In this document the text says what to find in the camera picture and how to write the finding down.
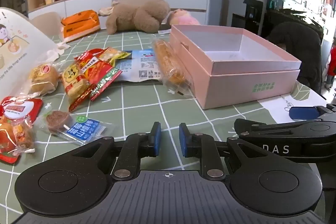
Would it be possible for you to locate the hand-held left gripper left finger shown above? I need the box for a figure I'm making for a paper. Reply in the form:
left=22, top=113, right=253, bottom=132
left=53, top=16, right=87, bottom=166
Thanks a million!
left=71, top=122, right=161, bottom=179

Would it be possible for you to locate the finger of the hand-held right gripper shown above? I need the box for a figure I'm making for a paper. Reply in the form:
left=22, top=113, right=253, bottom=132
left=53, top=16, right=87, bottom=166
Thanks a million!
left=234, top=118, right=311, bottom=140
left=288, top=104, right=336, bottom=122

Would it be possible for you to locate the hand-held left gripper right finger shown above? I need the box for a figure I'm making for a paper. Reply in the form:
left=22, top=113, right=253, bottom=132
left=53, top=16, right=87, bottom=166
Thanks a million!
left=179, top=123, right=265, bottom=180

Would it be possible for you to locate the pink cardboard box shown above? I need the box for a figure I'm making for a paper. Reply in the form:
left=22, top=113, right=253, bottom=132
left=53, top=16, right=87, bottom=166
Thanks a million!
left=169, top=25, right=302, bottom=110

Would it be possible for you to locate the hawthorn lollipop blue packet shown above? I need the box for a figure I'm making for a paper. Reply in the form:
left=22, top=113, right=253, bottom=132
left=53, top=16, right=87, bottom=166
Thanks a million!
left=39, top=109, right=112, bottom=146

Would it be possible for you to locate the red and green snack packet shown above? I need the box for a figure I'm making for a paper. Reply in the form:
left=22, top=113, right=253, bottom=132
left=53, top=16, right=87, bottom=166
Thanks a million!
left=89, top=67, right=123, bottom=102

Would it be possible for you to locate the red spicy strip packet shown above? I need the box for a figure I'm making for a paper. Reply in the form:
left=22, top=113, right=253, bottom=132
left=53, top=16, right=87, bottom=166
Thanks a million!
left=74, top=48, right=116, bottom=85

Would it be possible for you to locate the yellow cake packet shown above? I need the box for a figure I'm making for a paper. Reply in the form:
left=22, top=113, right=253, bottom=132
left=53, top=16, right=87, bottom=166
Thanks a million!
left=61, top=63, right=91, bottom=104

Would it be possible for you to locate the long bread clear packet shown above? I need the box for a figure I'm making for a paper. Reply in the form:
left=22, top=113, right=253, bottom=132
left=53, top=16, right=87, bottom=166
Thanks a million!
left=153, top=39, right=193, bottom=95

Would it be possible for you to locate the blue and white flat packet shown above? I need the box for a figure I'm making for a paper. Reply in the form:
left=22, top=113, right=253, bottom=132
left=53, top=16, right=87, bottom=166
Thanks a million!
left=115, top=49, right=164, bottom=82

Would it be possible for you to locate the yellow snack packet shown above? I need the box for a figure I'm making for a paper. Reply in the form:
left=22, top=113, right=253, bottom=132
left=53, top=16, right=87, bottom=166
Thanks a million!
left=98, top=47, right=132, bottom=65

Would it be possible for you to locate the black cabinet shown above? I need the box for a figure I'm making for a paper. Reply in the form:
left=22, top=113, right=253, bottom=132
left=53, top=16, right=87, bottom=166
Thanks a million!
left=232, top=0, right=264, bottom=36

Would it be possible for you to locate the pink plush toy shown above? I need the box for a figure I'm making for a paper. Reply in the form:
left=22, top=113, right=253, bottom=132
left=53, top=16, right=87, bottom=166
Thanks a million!
left=164, top=9, right=201, bottom=28

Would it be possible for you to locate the brown teddy bear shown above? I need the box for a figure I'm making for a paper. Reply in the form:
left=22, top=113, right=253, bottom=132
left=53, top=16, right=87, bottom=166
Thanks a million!
left=106, top=0, right=171, bottom=35

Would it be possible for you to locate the round bread packet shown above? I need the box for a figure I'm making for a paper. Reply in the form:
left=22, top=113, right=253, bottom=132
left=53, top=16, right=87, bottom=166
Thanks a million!
left=22, top=63, right=59, bottom=94

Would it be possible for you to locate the orange tissue pack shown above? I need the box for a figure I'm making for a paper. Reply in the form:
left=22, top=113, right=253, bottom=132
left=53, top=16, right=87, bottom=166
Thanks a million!
left=61, top=10, right=101, bottom=42

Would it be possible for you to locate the large red snack packet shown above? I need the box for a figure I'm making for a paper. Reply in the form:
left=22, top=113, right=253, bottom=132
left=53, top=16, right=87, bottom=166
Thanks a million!
left=0, top=96, right=44, bottom=164

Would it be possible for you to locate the beige chair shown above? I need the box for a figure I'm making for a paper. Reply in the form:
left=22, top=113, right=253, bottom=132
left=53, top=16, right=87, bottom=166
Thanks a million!
left=31, top=12, right=63, bottom=38

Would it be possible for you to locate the white cartoon paper bag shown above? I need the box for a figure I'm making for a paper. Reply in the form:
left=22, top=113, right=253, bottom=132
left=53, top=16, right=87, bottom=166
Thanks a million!
left=0, top=7, right=69, bottom=98

